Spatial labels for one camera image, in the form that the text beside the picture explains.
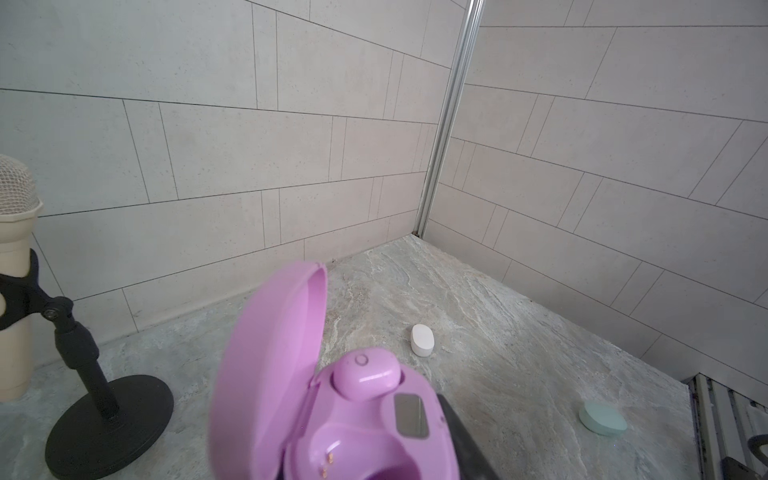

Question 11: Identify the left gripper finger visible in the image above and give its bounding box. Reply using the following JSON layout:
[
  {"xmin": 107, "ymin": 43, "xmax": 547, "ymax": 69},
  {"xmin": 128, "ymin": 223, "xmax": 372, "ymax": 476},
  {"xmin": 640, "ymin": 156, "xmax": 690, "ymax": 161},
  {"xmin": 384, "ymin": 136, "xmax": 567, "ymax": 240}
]
[{"xmin": 437, "ymin": 394, "xmax": 500, "ymax": 480}]

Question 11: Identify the mint green earbud case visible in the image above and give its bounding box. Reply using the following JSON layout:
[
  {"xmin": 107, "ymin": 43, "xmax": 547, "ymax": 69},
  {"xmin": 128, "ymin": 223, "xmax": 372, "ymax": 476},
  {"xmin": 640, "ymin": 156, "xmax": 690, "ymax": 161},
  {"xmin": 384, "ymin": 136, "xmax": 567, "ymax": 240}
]
[{"xmin": 578, "ymin": 401, "xmax": 628, "ymax": 437}]

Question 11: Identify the purple earbud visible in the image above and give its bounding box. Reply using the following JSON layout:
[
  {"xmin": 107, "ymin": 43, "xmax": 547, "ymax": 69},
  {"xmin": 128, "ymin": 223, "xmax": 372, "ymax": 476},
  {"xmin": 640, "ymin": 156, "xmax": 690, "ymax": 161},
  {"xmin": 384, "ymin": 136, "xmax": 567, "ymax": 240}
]
[{"xmin": 332, "ymin": 347, "xmax": 402, "ymax": 402}]

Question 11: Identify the purple earbud case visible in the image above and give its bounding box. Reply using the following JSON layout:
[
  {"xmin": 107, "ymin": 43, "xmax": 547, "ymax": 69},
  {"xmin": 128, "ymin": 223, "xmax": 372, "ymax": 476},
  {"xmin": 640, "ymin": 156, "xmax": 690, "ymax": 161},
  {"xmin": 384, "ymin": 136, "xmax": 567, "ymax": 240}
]
[{"xmin": 208, "ymin": 261, "xmax": 459, "ymax": 479}]

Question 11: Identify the white earbud case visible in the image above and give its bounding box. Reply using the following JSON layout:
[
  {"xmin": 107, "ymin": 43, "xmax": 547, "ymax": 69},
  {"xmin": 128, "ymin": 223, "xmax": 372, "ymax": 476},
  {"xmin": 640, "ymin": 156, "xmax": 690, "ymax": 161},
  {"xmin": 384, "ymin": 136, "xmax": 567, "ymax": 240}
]
[{"xmin": 410, "ymin": 324, "xmax": 435, "ymax": 357}]

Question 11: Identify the black microphone stand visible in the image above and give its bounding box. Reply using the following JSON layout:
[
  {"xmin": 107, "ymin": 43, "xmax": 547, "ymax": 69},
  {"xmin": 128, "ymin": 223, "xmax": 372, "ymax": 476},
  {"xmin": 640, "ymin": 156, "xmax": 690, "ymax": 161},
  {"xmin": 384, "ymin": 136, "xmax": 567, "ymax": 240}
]
[{"xmin": 27, "ymin": 250, "xmax": 174, "ymax": 479}]

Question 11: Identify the beige microphone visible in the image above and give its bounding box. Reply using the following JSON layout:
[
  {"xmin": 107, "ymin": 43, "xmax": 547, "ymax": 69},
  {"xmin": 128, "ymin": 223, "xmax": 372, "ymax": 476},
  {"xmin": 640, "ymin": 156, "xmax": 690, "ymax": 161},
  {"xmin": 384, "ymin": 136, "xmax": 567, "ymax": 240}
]
[{"xmin": 1, "ymin": 155, "xmax": 43, "ymax": 403}]

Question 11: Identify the aluminium front rail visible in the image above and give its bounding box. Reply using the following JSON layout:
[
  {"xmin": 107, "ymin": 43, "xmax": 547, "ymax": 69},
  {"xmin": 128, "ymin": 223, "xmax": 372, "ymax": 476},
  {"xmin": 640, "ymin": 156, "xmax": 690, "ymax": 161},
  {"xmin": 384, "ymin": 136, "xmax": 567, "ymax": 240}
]
[{"xmin": 687, "ymin": 374, "xmax": 767, "ymax": 479}]

